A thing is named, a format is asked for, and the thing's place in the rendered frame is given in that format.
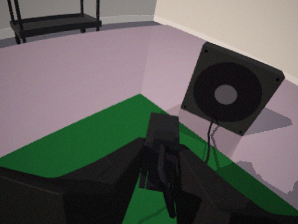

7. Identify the black cooling fan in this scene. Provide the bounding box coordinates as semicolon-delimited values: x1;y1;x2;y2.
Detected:
181;41;285;136

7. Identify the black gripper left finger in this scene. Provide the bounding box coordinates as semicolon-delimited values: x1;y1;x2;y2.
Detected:
0;137;145;224

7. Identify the black cable with plug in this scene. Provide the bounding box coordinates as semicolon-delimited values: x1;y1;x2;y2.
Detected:
138;112;180;218

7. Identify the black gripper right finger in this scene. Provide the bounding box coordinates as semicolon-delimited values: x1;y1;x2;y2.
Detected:
173;144;298;224

